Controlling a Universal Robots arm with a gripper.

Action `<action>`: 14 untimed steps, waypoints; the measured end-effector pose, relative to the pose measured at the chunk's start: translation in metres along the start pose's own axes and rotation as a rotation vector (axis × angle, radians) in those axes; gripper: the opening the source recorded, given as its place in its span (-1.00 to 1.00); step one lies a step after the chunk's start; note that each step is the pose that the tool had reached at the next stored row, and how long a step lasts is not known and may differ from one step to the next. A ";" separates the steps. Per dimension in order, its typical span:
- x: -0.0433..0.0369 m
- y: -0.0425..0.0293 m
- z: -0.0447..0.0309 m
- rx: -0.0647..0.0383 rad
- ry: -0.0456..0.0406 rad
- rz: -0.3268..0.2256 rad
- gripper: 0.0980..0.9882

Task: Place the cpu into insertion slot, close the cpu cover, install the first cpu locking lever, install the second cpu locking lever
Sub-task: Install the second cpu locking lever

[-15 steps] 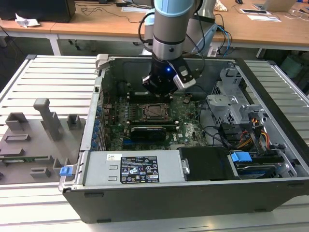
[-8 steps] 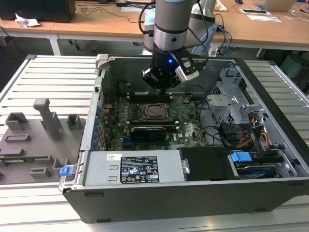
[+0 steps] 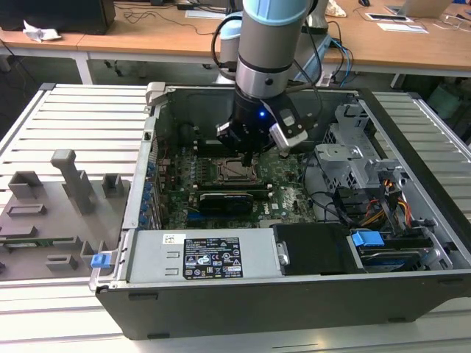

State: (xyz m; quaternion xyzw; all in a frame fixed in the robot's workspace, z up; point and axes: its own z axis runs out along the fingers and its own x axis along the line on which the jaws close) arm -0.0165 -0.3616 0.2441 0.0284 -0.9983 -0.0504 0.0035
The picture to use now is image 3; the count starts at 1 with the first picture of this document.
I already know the silver square CPU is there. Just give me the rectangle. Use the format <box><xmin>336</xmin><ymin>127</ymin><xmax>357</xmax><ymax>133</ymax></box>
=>
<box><xmin>224</xmin><ymin>161</ymin><xmax>255</xmax><ymax>179</ymax></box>

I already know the metal CPU socket cover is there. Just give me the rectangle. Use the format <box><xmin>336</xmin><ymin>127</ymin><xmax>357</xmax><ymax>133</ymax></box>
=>
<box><xmin>219</xmin><ymin>158</ymin><xmax>262</xmax><ymax>183</ymax></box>

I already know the CPU socket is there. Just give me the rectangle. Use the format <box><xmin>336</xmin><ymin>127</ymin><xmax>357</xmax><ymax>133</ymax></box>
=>
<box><xmin>215</xmin><ymin>157</ymin><xmax>266</xmax><ymax>185</ymax></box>

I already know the black graphics card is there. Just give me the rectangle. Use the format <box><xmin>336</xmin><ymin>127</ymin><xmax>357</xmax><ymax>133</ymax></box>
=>
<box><xmin>198</xmin><ymin>191</ymin><xmax>255</xmax><ymax>218</ymax></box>

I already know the green motherboard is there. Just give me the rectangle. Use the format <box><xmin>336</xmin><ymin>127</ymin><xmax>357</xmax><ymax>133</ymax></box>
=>
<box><xmin>156</xmin><ymin>145</ymin><xmax>321</xmax><ymax>231</ymax></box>

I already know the silver metal drive cage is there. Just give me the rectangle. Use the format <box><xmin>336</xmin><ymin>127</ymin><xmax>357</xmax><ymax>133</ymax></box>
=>
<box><xmin>314</xmin><ymin>102</ymin><xmax>409</xmax><ymax>192</ymax></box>

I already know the black label sticker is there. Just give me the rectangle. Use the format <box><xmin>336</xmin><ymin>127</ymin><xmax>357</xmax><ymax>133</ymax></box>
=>
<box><xmin>183</xmin><ymin>237</ymin><xmax>242</xmax><ymax>279</ymax></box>

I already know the black plastic air shroud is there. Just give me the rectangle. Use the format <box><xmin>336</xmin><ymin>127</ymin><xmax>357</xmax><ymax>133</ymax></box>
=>
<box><xmin>272</xmin><ymin>223</ymin><xmax>365</xmax><ymax>277</ymax></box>

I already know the grey paper sheet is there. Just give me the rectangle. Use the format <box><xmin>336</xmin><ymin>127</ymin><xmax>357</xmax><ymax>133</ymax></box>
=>
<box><xmin>185</xmin><ymin>10</ymin><xmax>244</xmax><ymax>20</ymax></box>

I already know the wooden desk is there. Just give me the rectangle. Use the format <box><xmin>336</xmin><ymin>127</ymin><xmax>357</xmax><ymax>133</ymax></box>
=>
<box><xmin>323</xmin><ymin>0</ymin><xmax>471</xmax><ymax>89</ymax></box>
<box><xmin>0</xmin><ymin>0</ymin><xmax>244</xmax><ymax>86</ymax></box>

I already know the silver power supply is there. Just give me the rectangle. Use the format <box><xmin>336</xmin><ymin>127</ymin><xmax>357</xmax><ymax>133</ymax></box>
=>
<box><xmin>127</xmin><ymin>229</ymin><xmax>280</xmax><ymax>284</ymax></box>

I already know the blue disk carrier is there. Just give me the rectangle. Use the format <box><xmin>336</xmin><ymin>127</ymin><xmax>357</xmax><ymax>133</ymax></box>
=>
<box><xmin>351</xmin><ymin>229</ymin><xmax>383</xmax><ymax>257</ymax></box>

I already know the patterned shell-like object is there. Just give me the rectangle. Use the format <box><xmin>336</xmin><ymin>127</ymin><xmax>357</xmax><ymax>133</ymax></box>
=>
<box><xmin>325</xmin><ymin>0</ymin><xmax>349</xmax><ymax>18</ymax></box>

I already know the black open PC case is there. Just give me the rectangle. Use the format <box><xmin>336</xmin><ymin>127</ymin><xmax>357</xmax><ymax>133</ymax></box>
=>
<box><xmin>89</xmin><ymin>81</ymin><xmax>471</xmax><ymax>341</ymax></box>

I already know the flat tablet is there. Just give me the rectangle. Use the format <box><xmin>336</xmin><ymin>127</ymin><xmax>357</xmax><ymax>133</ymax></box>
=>
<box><xmin>366</xmin><ymin>13</ymin><xmax>409</xmax><ymax>22</ymax></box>

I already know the hard disk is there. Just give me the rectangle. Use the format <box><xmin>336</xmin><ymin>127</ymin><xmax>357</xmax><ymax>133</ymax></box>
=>
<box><xmin>358</xmin><ymin>246</ymin><xmax>422</xmax><ymax>273</ymax></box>

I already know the blue plastic case latch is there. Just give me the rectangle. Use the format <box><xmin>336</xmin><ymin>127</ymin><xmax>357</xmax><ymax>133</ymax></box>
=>
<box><xmin>90</xmin><ymin>253</ymin><xmax>111</xmax><ymax>271</ymax></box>

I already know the grey parts rack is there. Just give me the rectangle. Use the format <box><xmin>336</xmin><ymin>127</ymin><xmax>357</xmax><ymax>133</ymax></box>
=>
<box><xmin>0</xmin><ymin>149</ymin><xmax>132</xmax><ymax>282</ymax></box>

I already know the laptop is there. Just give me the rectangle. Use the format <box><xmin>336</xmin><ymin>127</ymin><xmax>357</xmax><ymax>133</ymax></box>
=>
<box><xmin>400</xmin><ymin>0</ymin><xmax>452</xmax><ymax>18</ymax></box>

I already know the black computer box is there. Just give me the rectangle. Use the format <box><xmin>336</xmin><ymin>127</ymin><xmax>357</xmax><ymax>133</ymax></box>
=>
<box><xmin>0</xmin><ymin>0</ymin><xmax>116</xmax><ymax>36</ymax></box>

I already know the crumpled white paper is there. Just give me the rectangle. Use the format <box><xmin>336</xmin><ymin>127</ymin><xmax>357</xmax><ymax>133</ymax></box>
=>
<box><xmin>22</xmin><ymin>20</ymin><xmax>63</xmax><ymax>43</ymax></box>

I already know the black camera bracket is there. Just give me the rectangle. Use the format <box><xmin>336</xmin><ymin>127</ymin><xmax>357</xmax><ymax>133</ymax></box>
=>
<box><xmin>259</xmin><ymin>98</ymin><xmax>308</xmax><ymax>139</ymax></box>

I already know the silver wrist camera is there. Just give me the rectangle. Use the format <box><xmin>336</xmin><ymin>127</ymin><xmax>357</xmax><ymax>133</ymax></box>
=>
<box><xmin>269</xmin><ymin>123</ymin><xmax>309</xmax><ymax>151</ymax></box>

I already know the black cable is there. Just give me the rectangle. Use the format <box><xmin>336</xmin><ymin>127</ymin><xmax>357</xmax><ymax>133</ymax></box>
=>
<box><xmin>302</xmin><ymin>146</ymin><xmax>345</xmax><ymax>224</ymax></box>

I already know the grey case handle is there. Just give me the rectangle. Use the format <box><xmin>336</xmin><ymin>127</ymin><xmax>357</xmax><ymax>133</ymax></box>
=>
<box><xmin>145</xmin><ymin>81</ymin><xmax>166</xmax><ymax>107</ymax></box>

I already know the blue cable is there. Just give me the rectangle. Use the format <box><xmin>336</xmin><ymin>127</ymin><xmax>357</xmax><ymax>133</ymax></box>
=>
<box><xmin>330</xmin><ymin>38</ymin><xmax>355</xmax><ymax>88</ymax></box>

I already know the yellow red wire bundle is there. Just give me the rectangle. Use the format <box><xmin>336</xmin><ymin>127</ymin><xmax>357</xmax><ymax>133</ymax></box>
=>
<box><xmin>358</xmin><ymin>178</ymin><xmax>412</xmax><ymax>229</ymax></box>

